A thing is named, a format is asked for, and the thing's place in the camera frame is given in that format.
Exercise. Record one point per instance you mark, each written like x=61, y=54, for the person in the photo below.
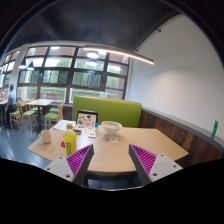
x=12, y=98

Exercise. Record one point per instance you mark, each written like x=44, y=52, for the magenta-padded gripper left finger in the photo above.
x=79, y=159

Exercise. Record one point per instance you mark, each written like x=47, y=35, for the light wooden dining table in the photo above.
x=40, y=102

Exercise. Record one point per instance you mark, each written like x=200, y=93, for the small white flat device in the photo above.
x=92, y=134

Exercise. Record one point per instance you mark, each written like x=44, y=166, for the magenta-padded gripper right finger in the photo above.
x=144, y=159

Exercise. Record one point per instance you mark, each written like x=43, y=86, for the paper napkin with card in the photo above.
x=110, y=138

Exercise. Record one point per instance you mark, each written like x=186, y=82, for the wooden chairs with green seats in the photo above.
x=50, y=116

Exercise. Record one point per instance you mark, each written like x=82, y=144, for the small blue-capped bottle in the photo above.
x=96, y=127

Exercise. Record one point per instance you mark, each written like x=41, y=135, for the white mug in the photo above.
x=46, y=136

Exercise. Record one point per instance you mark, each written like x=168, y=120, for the white paper sheets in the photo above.
x=62, y=125

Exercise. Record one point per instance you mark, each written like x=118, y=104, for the white bowl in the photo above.
x=111, y=128

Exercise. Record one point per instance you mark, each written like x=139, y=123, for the green bottle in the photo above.
x=214, y=130

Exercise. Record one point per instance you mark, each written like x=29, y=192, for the yellow drink bottle orange cap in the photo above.
x=70, y=141

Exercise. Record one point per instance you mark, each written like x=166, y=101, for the long linear ceiling light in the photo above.
x=133, y=56

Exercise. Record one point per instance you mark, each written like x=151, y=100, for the green upholstered bench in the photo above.
x=110, y=110

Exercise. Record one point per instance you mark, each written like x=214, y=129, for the black pendant lamps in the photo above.
x=92, y=54

